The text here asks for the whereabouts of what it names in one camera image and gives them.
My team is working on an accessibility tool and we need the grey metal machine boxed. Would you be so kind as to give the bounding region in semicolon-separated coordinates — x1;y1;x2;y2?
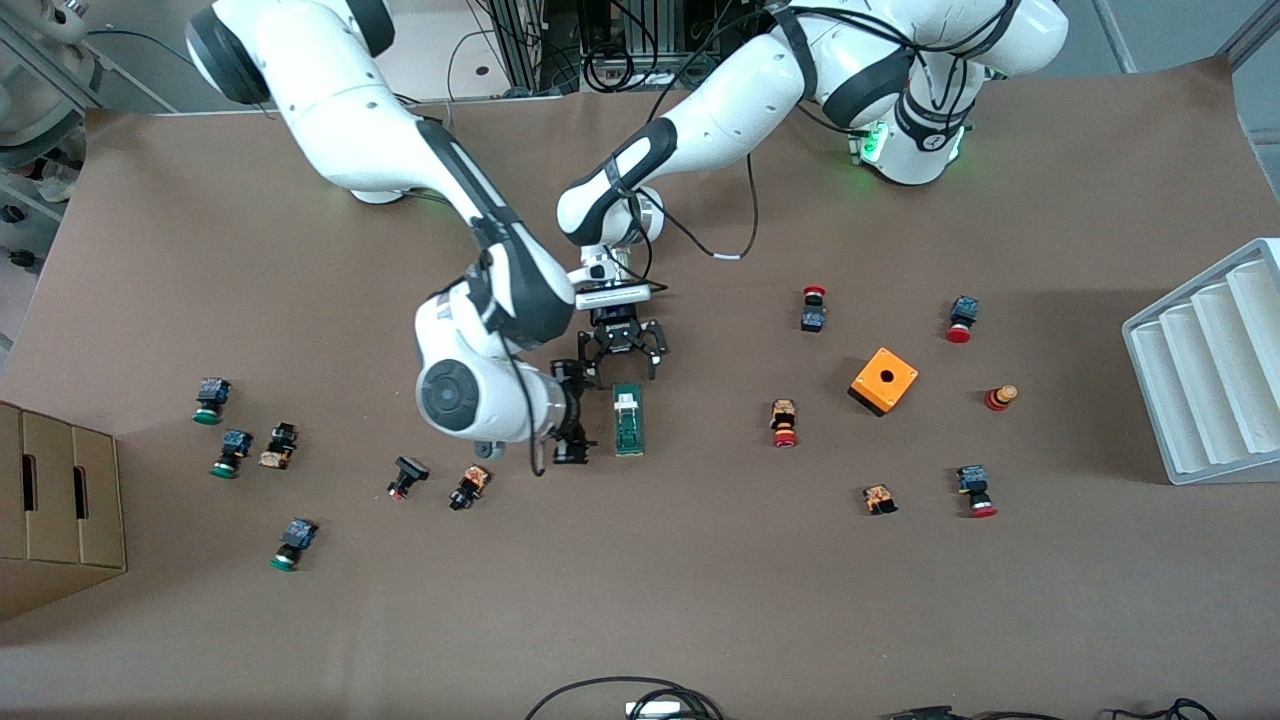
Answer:
0;0;96;291

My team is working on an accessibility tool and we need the white side table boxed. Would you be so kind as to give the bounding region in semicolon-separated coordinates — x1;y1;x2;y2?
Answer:
375;0;571;101

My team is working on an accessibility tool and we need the black square button red stem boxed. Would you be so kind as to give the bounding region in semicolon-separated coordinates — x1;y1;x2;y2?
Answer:
386;455;431;501

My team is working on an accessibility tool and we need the green pushbutton with blue block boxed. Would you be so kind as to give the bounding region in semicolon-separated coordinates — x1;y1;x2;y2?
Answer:
269;517;319;573
192;377;233;426
209;429;254;480

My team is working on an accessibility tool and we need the white stepped plastic tray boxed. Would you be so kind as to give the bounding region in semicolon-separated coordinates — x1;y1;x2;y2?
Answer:
1121;237;1280;486

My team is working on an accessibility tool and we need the black coiled cable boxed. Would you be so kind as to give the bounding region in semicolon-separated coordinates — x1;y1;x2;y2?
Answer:
583;45;636;93

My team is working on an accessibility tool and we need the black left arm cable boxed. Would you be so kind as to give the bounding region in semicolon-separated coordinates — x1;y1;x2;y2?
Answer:
640;150;763;263

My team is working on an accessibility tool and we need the black button with orange block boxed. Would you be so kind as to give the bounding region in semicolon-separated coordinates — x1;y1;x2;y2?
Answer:
448;463;492;513

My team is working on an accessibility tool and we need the orange button enclosure box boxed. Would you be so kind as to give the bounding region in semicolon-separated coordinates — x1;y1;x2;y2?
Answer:
847;346;920;418

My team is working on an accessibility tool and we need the aluminium frame rack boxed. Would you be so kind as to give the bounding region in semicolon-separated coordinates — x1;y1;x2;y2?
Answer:
490;0;781;93

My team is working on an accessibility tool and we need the black looped cable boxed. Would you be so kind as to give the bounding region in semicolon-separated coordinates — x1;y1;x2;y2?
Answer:
525;677;726;720

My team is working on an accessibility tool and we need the brown cardboard box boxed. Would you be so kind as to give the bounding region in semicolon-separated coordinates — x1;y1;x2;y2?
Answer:
0;400;128;623

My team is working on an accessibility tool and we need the green load switch white handle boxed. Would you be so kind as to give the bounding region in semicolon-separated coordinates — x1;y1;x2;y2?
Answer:
612;381;646;458

